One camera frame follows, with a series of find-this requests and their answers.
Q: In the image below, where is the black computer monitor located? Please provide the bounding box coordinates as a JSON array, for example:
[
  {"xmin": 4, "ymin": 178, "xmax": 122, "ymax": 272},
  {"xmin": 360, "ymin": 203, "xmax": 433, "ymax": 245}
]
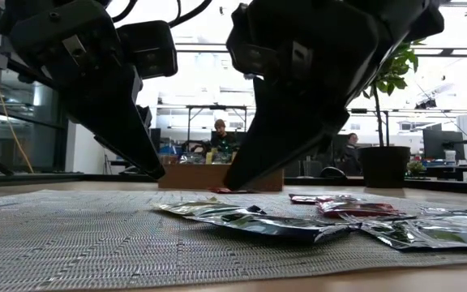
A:
[{"xmin": 422, "ymin": 128, "xmax": 465, "ymax": 161}]

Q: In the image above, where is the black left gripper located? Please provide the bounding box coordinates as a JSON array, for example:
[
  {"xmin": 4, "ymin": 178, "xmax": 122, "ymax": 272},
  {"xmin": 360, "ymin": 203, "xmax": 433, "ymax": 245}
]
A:
[{"xmin": 0, "ymin": 0, "xmax": 166, "ymax": 181}]

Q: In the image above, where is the small green desk plant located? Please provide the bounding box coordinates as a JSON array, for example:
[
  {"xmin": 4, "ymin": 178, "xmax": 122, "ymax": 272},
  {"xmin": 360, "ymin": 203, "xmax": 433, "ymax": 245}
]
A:
[{"xmin": 405, "ymin": 160, "xmax": 426, "ymax": 178}]

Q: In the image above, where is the grey woven placemat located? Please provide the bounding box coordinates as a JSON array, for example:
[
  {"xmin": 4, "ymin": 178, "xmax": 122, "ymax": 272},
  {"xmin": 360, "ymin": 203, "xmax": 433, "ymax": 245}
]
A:
[{"xmin": 0, "ymin": 188, "xmax": 467, "ymax": 292}]

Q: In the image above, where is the green-black foil packet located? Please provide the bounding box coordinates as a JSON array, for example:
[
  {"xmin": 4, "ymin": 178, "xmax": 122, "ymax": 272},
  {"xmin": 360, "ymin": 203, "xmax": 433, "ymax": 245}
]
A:
[{"xmin": 338, "ymin": 214, "xmax": 467, "ymax": 253}]

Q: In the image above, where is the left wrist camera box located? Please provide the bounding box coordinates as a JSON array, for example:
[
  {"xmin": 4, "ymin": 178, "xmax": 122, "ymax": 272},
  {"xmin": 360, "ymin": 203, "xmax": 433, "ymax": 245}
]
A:
[{"xmin": 116, "ymin": 19, "xmax": 179, "ymax": 81}]

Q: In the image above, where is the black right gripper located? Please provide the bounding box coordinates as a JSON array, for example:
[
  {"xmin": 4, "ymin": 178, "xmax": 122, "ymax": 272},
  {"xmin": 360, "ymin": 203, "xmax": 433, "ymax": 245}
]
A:
[{"xmin": 223, "ymin": 0, "xmax": 405, "ymax": 191}]

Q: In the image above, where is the yellow hanging cable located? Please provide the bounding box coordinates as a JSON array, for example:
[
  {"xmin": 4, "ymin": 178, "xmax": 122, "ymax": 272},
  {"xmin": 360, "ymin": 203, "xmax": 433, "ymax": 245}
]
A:
[{"xmin": 0, "ymin": 0, "xmax": 35, "ymax": 174}]

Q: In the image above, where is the green plant in black pot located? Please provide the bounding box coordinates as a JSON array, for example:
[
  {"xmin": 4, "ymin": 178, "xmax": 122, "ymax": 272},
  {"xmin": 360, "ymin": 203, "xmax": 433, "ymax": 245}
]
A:
[{"xmin": 361, "ymin": 38, "xmax": 427, "ymax": 190}]

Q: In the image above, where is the person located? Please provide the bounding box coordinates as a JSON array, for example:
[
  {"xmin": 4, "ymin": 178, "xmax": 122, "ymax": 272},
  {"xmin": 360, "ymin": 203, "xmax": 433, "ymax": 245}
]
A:
[
  {"xmin": 340, "ymin": 132, "xmax": 365, "ymax": 176},
  {"xmin": 210, "ymin": 118, "xmax": 239, "ymax": 154}
]

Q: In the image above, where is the wooden three-compartment box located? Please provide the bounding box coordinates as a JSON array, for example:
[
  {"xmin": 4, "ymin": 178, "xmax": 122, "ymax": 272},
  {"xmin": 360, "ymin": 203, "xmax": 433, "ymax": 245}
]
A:
[{"xmin": 157, "ymin": 161, "xmax": 285, "ymax": 193}]

